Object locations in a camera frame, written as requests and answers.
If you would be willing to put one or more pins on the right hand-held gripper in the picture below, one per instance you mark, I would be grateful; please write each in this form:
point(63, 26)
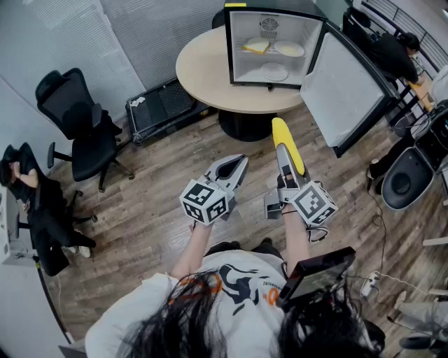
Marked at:
point(313, 204)

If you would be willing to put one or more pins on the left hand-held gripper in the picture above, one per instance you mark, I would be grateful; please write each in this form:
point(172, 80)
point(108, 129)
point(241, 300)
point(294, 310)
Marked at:
point(204, 202)

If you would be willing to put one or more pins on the yellow banana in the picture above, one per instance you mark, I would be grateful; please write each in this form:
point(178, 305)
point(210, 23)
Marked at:
point(285, 140)

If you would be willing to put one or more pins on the black mini fridge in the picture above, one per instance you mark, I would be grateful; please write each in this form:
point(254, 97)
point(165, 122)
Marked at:
point(343, 91)

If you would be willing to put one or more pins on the person's left forearm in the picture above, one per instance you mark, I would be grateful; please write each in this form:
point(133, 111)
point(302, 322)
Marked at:
point(196, 244)

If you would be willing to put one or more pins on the person's right forearm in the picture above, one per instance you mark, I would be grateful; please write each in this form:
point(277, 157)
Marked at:
point(295, 237)

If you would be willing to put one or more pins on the person's black trousers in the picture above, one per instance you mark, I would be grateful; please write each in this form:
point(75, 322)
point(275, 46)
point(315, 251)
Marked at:
point(266, 248)

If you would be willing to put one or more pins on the black flat platform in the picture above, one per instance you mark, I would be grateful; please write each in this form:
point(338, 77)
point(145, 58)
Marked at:
point(161, 105)

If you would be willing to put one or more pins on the plain white plate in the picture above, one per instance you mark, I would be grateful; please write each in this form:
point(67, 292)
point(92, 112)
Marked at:
point(274, 71)

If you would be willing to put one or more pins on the round beige table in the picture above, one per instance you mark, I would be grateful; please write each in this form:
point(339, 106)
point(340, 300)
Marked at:
point(203, 70)

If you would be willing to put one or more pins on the grey round shell chair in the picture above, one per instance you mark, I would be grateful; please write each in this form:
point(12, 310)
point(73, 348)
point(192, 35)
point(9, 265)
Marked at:
point(402, 185)

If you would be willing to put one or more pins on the black tablet device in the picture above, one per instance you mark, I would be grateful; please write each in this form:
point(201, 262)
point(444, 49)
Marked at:
point(315, 276)

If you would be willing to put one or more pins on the white plate with yellow centre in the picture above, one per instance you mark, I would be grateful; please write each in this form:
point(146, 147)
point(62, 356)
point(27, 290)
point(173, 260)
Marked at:
point(290, 49)

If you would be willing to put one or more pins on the bread slice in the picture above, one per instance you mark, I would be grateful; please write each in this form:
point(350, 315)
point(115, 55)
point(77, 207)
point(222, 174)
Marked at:
point(257, 45)

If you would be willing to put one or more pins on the white power strip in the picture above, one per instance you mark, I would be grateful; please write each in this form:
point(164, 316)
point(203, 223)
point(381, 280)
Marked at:
point(369, 285)

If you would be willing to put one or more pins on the wooden desk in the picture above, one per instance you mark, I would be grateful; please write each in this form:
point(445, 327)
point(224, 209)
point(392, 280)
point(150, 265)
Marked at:
point(420, 92)

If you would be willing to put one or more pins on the person's white printed t-shirt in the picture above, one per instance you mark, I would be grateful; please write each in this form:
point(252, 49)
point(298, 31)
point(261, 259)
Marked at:
point(245, 314)

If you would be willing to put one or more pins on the black office chair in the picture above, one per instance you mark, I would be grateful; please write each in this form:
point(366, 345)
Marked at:
point(87, 147)

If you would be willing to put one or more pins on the white desk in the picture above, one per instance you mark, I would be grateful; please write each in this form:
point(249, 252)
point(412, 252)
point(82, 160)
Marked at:
point(8, 223)

